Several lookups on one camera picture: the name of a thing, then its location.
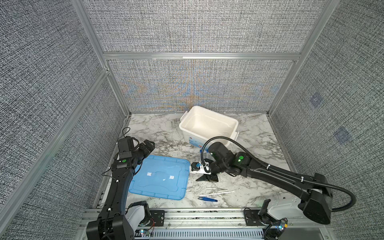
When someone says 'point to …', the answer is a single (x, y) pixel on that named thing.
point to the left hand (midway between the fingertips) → (150, 147)
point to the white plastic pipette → (216, 194)
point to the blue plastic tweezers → (207, 199)
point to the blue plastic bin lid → (162, 176)
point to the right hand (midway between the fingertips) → (196, 171)
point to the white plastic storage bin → (199, 125)
